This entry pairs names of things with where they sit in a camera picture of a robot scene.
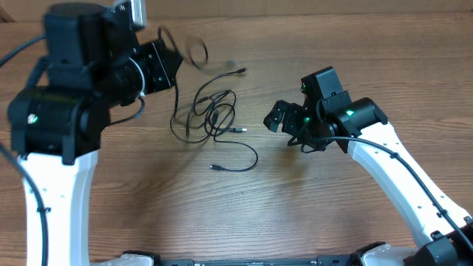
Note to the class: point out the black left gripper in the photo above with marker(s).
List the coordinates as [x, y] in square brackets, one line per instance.
[153, 54]

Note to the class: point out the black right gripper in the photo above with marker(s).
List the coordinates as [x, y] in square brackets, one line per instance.
[291, 114]

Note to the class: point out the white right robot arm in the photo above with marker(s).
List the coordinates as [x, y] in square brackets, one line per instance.
[440, 228]

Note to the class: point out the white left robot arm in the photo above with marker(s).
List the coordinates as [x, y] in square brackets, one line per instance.
[94, 62]

